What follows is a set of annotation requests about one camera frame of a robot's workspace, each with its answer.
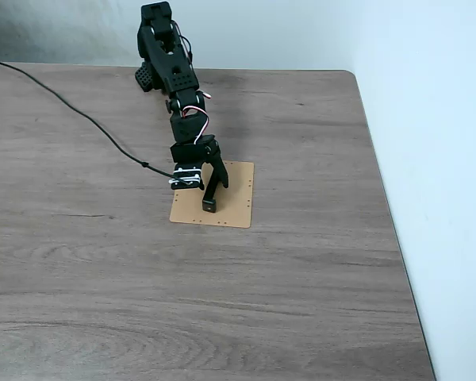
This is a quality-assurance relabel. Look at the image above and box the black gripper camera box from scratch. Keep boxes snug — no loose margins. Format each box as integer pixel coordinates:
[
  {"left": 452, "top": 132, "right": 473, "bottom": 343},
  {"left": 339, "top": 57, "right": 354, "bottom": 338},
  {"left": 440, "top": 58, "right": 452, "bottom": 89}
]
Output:
[{"left": 168, "top": 166, "right": 205, "bottom": 191}]

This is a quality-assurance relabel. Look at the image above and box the black camera cable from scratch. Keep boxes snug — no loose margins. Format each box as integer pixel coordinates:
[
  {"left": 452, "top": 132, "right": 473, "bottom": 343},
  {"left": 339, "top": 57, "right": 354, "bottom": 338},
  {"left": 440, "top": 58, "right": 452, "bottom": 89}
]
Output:
[{"left": 0, "top": 59, "right": 176, "bottom": 180}]

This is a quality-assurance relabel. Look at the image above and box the black base power cable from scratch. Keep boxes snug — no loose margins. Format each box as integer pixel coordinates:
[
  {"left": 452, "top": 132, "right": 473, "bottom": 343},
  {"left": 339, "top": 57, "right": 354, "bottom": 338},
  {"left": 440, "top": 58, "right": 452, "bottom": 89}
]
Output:
[{"left": 179, "top": 35, "right": 195, "bottom": 67}]

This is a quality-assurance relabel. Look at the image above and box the orange board with holes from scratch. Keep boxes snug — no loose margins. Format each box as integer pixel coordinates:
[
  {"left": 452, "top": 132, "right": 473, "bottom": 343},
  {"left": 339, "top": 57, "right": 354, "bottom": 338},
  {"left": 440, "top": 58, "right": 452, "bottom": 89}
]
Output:
[{"left": 169, "top": 160, "right": 255, "bottom": 229}]

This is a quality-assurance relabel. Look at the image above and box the red white servo wire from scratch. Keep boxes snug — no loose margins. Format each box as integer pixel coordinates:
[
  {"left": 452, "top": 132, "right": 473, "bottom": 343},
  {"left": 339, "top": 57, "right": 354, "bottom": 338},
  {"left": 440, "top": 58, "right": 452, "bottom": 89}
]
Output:
[{"left": 181, "top": 106, "right": 211, "bottom": 146}]

